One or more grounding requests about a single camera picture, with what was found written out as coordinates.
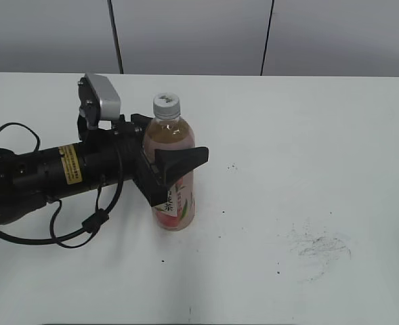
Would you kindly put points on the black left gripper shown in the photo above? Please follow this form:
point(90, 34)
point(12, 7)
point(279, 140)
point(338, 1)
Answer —
point(113, 156)

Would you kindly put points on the white bottle cap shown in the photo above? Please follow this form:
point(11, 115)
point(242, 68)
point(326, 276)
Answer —
point(166, 106)

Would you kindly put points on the peach oolong tea bottle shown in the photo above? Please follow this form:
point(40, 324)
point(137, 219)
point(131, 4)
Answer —
point(175, 134)

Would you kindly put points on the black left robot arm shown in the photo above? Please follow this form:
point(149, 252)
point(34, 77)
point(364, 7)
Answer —
point(30, 181)

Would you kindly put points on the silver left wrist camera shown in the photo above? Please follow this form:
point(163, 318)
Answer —
point(99, 100)

